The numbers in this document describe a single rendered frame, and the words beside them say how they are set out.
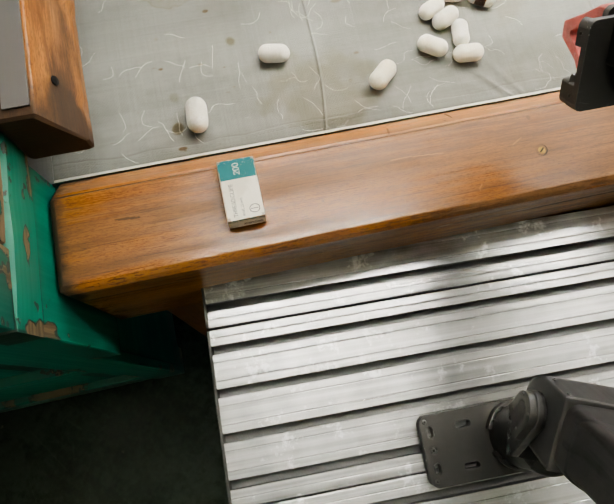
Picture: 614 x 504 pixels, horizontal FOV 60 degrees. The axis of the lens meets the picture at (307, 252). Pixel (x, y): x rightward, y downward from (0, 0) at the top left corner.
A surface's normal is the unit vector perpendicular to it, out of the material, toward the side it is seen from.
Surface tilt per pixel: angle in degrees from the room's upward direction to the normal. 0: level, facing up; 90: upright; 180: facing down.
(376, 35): 0
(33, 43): 67
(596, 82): 50
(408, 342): 0
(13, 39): 0
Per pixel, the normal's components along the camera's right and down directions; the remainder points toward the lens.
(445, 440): 0.04, -0.25
